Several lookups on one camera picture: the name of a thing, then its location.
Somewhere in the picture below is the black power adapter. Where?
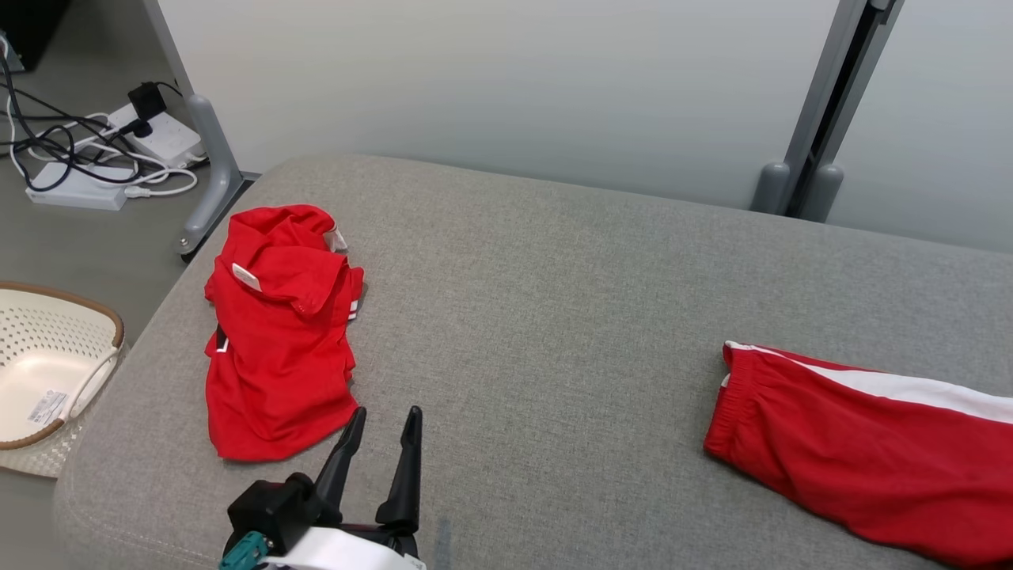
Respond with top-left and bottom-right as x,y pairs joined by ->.
127,81 -> 169,121

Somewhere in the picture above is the black floor cable bundle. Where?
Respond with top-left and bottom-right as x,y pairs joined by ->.
0,47 -> 159,193

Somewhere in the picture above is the cream perforated laundry basket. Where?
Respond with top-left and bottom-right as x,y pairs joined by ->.
0,281 -> 127,481

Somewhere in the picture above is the black computer tower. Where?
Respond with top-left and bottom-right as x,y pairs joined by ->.
0,0 -> 72,72

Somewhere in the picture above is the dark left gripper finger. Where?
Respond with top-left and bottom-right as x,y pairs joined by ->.
315,407 -> 367,523
375,406 -> 423,533

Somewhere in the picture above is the teal cable connector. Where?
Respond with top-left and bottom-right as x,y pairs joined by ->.
219,531 -> 275,570

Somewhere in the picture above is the grey partition frame post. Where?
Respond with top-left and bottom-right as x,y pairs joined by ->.
749,0 -> 871,216
798,0 -> 909,223

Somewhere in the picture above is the red shorts white side stripe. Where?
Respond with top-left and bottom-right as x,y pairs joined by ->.
703,340 -> 1013,570

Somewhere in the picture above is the white floor cable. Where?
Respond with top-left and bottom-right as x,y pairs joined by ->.
8,79 -> 199,199

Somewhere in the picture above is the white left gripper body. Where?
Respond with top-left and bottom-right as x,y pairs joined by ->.
261,522 -> 428,570

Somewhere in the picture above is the white flat power box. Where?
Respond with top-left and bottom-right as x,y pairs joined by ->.
25,161 -> 137,212

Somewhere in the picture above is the red basketball jersey black lettering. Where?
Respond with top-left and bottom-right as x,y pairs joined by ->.
203,203 -> 370,463

